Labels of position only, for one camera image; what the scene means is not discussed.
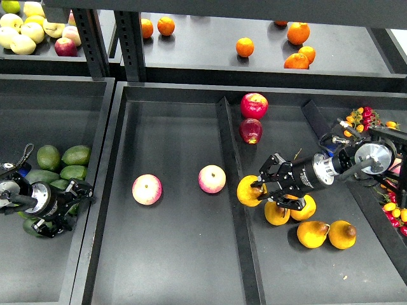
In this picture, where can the black tray divider left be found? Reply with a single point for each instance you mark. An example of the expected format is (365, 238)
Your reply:
(246, 249)

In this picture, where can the yellow pear brown base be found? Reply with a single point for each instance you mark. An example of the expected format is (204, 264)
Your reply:
(276, 215)

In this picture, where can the green avocado top right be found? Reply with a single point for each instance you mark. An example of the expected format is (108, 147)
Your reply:
(77, 155)

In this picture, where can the orange small right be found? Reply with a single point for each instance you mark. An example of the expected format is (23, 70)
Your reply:
(309, 52)

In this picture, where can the yellow pear middle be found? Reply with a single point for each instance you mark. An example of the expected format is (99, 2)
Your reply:
(308, 210)

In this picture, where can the dark avocado bottom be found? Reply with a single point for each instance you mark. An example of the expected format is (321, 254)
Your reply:
(27, 226)

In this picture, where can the yellow pear lower left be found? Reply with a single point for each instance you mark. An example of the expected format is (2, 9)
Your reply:
(312, 234)

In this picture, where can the orange centre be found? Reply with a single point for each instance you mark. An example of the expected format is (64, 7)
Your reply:
(244, 47)

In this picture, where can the dark red apple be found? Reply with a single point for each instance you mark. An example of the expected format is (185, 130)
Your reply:
(251, 130)

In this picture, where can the green avocado centre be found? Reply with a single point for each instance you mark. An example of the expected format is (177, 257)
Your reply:
(60, 184)

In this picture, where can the bright red apple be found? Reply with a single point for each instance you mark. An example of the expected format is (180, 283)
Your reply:
(253, 105)

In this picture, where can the pink apple right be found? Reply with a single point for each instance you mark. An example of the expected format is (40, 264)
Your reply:
(211, 179)

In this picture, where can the pink peach right edge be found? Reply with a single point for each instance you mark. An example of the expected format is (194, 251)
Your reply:
(396, 166)

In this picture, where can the mixed cherry tomatoes lower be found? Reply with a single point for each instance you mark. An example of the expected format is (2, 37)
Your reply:
(392, 209)

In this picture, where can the yellow pear lower right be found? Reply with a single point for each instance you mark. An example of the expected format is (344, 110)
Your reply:
(342, 234)

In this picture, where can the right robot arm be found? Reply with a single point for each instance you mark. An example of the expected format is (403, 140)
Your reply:
(372, 155)

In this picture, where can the pale yellow apple left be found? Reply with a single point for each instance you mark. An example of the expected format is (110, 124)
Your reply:
(6, 36)

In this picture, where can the pale yellow apple front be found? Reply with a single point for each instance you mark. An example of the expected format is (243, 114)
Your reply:
(22, 45)

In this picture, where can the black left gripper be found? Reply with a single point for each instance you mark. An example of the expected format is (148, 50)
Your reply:
(50, 199)

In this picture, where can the pale yellow apple middle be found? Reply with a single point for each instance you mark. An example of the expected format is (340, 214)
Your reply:
(34, 31)

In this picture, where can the red cherry tomato bunch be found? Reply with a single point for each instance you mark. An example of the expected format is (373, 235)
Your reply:
(370, 118)

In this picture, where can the orange front right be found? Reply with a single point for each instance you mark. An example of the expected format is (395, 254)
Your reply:
(297, 61)

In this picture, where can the pink peach on shelf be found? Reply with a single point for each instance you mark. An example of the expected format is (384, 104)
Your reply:
(71, 32)

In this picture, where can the green avocado top left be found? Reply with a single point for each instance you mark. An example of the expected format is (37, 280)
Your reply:
(48, 158)

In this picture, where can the dark green avocado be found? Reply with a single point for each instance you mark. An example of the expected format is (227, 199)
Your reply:
(73, 211)

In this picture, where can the red apple on shelf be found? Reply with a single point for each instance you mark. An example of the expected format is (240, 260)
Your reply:
(65, 47)

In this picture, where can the pale yellow apple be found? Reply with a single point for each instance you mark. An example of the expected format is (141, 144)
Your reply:
(22, 45)
(34, 31)
(6, 36)

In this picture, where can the green avocado middle right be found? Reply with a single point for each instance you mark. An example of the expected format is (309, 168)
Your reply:
(74, 172)

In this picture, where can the pink apple left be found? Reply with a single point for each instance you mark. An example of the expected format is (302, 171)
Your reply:
(147, 189)

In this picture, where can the orange cherry tomato bunch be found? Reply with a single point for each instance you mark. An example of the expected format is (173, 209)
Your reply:
(354, 119)

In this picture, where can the black centre tray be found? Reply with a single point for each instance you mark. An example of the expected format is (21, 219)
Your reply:
(182, 249)

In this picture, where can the black left tray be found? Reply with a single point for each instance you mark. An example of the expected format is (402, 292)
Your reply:
(62, 111)

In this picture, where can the black tray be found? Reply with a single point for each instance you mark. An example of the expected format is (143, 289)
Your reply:
(62, 111)
(182, 249)

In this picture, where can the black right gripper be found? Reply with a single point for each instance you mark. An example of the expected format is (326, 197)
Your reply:
(297, 178)

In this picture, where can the green avocado middle left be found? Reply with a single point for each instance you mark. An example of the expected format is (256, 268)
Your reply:
(42, 176)

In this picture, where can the pink apple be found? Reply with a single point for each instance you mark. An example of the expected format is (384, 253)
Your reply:
(211, 179)
(147, 189)

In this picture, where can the black shelf post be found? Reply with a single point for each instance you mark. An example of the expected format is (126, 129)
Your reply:
(129, 31)

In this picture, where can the large orange right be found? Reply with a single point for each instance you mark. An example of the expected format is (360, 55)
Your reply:
(298, 33)

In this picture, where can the yellow pear with stem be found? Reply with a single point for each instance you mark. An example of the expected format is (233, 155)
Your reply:
(247, 194)

